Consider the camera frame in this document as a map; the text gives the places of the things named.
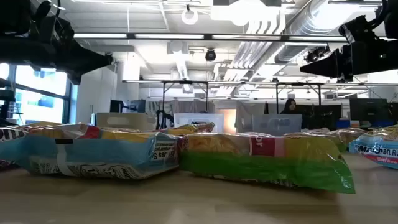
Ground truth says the person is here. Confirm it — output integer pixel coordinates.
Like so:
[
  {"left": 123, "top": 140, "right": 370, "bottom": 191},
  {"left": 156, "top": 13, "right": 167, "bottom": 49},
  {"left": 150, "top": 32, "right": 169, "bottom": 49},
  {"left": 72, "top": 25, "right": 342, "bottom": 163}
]
[{"left": 279, "top": 98, "right": 308, "bottom": 129}]

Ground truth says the grey plastic bin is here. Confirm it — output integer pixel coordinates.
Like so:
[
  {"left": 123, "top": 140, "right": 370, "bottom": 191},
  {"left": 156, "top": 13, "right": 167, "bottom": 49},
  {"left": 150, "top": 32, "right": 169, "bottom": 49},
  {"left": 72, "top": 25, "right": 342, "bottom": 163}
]
[{"left": 252, "top": 114, "right": 303, "bottom": 137}]

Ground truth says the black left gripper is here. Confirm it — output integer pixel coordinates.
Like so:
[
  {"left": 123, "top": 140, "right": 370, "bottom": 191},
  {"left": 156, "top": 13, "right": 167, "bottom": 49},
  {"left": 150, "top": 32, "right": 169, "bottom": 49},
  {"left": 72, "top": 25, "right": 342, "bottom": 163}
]
[{"left": 27, "top": 35, "right": 114, "bottom": 85}]

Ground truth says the white plastic bin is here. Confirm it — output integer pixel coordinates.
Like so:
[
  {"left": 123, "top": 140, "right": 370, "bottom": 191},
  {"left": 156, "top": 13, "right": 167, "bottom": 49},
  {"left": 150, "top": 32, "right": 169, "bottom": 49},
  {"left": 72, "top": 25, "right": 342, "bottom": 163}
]
[{"left": 173, "top": 113, "right": 224, "bottom": 133}]

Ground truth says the black metal frame stand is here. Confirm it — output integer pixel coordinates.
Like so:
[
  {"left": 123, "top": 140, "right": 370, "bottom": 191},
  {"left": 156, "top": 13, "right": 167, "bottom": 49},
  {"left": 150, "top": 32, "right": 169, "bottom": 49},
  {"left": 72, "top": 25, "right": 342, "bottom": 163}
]
[
  {"left": 275, "top": 82, "right": 323, "bottom": 106},
  {"left": 161, "top": 80, "right": 209, "bottom": 122}
]

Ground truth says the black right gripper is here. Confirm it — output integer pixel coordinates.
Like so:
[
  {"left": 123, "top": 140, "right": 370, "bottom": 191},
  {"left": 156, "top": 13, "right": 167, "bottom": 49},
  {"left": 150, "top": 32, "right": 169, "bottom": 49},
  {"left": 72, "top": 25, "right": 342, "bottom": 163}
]
[{"left": 300, "top": 39, "right": 398, "bottom": 82}]

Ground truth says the ceiling light bar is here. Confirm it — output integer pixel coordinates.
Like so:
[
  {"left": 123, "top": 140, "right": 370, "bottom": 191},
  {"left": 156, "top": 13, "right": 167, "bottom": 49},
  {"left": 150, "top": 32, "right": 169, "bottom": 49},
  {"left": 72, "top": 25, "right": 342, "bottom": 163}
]
[{"left": 73, "top": 32, "right": 348, "bottom": 42}]

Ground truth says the black ceiling spotlight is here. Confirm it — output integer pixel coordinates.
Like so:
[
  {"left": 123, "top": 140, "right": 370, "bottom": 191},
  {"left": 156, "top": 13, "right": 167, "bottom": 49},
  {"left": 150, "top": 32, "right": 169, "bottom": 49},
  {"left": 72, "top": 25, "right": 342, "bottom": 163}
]
[{"left": 303, "top": 45, "right": 331, "bottom": 63}]

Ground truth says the window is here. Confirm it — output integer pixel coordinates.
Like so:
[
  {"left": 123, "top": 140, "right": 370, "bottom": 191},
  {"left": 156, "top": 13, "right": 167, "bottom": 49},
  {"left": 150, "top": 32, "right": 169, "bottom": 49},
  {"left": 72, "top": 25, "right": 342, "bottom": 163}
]
[{"left": 0, "top": 62, "right": 71, "bottom": 125}]

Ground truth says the black monitor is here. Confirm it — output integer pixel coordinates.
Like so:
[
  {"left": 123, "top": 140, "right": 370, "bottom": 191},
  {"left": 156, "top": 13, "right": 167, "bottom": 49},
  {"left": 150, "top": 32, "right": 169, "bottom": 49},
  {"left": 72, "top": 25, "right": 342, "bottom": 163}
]
[
  {"left": 349, "top": 98, "right": 389, "bottom": 123},
  {"left": 295, "top": 104, "right": 342, "bottom": 129},
  {"left": 109, "top": 99, "right": 125, "bottom": 113}
]

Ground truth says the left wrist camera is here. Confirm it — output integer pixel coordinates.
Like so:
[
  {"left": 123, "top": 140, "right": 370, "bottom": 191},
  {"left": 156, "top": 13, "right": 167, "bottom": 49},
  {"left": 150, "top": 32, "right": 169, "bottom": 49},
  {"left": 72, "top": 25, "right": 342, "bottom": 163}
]
[{"left": 30, "top": 1, "right": 75, "bottom": 42}]

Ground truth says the white ring ceiling fixture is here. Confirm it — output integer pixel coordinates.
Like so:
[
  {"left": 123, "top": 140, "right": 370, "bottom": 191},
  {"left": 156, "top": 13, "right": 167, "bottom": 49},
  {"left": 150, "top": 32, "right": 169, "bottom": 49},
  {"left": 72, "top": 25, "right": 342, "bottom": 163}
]
[{"left": 181, "top": 6, "right": 199, "bottom": 26}]

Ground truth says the yellow chicken ramen pack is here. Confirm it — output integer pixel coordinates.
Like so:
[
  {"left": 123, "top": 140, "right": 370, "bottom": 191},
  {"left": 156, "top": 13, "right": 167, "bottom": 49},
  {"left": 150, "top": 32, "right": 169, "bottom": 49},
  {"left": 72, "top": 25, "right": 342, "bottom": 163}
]
[{"left": 27, "top": 121, "right": 103, "bottom": 140}]

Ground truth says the beige plastic bin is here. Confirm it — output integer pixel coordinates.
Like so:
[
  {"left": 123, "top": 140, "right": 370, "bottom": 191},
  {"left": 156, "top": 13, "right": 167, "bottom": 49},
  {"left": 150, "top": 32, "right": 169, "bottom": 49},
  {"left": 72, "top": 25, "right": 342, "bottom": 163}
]
[{"left": 95, "top": 112, "right": 157, "bottom": 131}]

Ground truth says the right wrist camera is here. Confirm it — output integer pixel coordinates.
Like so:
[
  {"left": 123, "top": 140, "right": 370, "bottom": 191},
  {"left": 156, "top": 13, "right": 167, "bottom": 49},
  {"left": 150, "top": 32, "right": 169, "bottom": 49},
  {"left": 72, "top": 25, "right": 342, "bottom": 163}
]
[{"left": 338, "top": 14, "right": 379, "bottom": 44}]

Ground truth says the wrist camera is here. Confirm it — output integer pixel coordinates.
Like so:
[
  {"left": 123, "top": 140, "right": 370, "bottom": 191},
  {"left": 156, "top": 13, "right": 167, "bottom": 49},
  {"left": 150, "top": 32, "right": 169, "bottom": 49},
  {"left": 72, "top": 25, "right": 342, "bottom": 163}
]
[
  {"left": 30, "top": 1, "right": 75, "bottom": 42},
  {"left": 338, "top": 14, "right": 379, "bottom": 44}
]

